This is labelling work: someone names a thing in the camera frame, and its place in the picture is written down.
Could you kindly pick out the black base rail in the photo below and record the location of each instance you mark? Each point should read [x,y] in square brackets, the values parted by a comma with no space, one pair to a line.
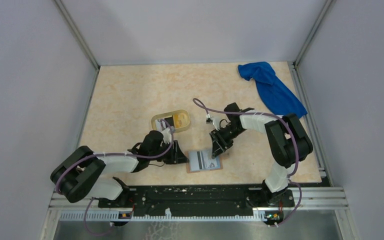
[220,200]

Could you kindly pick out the blue cloth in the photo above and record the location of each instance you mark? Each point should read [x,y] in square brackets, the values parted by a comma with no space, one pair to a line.
[276,96]

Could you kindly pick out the tan leather card holder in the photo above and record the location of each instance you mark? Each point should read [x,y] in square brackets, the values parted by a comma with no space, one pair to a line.
[187,168]

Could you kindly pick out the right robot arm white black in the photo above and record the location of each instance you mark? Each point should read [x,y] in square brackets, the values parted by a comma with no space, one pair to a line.
[287,138]

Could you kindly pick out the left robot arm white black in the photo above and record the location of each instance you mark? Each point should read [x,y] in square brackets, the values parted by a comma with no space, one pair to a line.
[87,174]

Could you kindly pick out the white black card in tray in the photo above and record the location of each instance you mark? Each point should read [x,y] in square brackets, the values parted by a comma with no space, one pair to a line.
[160,124]

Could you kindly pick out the yellow credit cards stack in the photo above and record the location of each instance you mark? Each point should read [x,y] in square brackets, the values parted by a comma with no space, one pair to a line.
[181,120]

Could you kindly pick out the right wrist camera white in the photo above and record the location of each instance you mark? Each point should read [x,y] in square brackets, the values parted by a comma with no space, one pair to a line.
[213,120]

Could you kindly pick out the cream plastic tray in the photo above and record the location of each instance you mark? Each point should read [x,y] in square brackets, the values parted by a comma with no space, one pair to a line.
[166,114]

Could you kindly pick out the black VIP card in tray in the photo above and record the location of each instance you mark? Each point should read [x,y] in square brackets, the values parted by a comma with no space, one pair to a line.
[170,120]

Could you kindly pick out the thin white credit card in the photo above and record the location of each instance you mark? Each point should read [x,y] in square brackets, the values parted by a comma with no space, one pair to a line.
[209,162]

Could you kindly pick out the aluminium frame rail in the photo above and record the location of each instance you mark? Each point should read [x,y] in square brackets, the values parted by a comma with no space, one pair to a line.
[308,199]

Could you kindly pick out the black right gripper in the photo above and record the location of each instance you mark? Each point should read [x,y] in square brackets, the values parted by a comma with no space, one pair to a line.
[218,147]

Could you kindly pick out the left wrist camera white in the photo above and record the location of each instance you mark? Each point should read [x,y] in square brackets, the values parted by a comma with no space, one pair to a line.
[168,135]

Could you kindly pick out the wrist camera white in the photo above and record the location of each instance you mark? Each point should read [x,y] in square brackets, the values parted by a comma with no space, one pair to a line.
[168,135]
[213,120]

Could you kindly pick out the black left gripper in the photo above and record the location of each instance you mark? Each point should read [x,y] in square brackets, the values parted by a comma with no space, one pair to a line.
[176,155]

